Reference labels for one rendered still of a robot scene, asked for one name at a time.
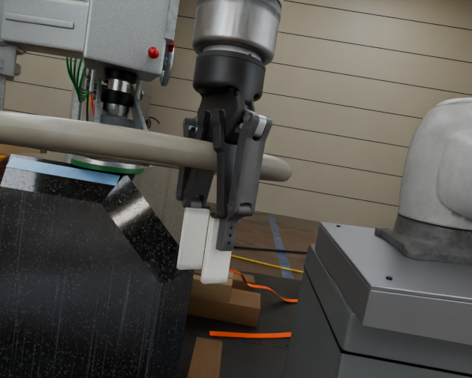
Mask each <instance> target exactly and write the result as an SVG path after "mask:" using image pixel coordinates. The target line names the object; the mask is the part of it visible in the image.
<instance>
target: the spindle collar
mask: <svg viewBox="0 0 472 378"><path fill-rule="evenodd" d="M130 84H131V83H130V82H127V81H124V80H121V79H113V78H109V82H108V89H106V88H105V89H104V90H102V92H101V102H102V103H103V107H102V114H107V115H112V116H119V117H123V118H128V115H129V109H130V108H129V107H132V106H133V100H134V96H132V94H129V90H130Z"/></svg>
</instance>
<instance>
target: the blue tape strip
mask: <svg viewBox="0 0 472 378"><path fill-rule="evenodd" d="M6 167H10V168H15V169H20V170H28V171H32V172H37V173H45V174H50V175H55V176H63V177H67V178H72V179H80V180H85V181H89V182H97V183H102V184H107V185H115V186H116V184H117V182H118V180H119V177H120V175H112V174H107V173H102V172H94V171H90V170H85V169H77V168H72V167H68V166H59V165H55V164H50V163H42V162H37V161H33V160H24V159H20V158H15V157H13V158H11V160H10V162H9V163H8V165H7V166H6Z"/></svg>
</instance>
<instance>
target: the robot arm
mask: <svg viewBox="0 0 472 378"><path fill-rule="evenodd" d="M283 1H284V0H197V3H196V16H195V21H194V31H193V37H192V42H191V44H192V48H193V50H194V51H195V53H196V54H198V56H197V58H196V64H195V69H194V80H193V87H194V90H195V91H196V92H198V93H200V95H201V97H202V100H201V103H200V107H199V109H198V111H197V116H196V117H195V118H193V119H191V118H185V119H184V121H183V137H187V138H192V139H196V140H203V141H207V142H211V143H213V149H214V150H215V152H216V153H217V198H216V211H215V212H210V217H209V209H210V207H211V206H209V205H208V204H206V201H207V198H208V195H209V190H210V187H211V184H212V180H213V176H214V174H215V171H211V170H205V169H195V168H190V167H185V166H179V177H178V182H177V189H176V199H177V200H181V201H182V205H183V207H184V208H185V213H184V219H183V225H182V234H181V240H180V246H179V255H178V261H177V269H179V270H186V269H201V268H202V263H203V269H202V274H201V280H200V281H201V283H203V284H218V283H226V282H227V278H228V272H229V267H230V257H231V252H232V250H233V247H234V241H235V237H236V228H237V223H238V220H239V219H241V218H243V217H246V216H252V215H253V214H254V210H255V205H256V200H257V191H258V186H259V180H260V172H261V167H262V162H263V153H264V148H265V142H266V139H267V137H268V135H269V132H270V129H271V127H272V119H271V118H269V117H266V116H263V115H258V114H256V113H255V112H254V102H255V101H258V100H259V99H260V98H261V96H262V93H263V83H264V78H265V72H266V67H265V65H268V64H269V63H270V62H272V60H273V59H274V56H275V46H276V41H277V36H278V26H279V23H280V21H281V8H282V4H283ZM198 196H199V197H198ZM244 203H245V204H244ZM227 204H228V205H227ZM208 221H209V227H208V232H207V226H208ZM206 232H207V238H206ZM374 234H375V235H376V236H380V237H381V238H383V239H385V240H386V241H388V242H389V243H390V244H391V245H393V246H394V247H396V248H397V249H399V250H400V251H401V252H402V253H403V254H404V256H405V257H407V258H409V259H412V260H420V261H435V262H441V263H453V264H459V265H466V266H472V97H469V98H456V99H450V100H444V101H441V102H440V103H438V104H437V105H436V106H434V107H433V108H431V109H430V110H429V111H428V112H427V113H426V114H425V116H424V117H423V119H422V121H421V122H420V123H419V126H418V127H417V129H416V131H415V133H414V135H413V138H412V140H411V142H410V146H409V149H408V152H407V157H406V160H405V164H404V170H403V175H402V180H401V189H400V197H399V207H398V215H397V218H396V221H395V226H394V227H383V226H377V227H375V230H374ZM205 242H206V248H205V253H204V247H205ZM203 253H204V259H203Z"/></svg>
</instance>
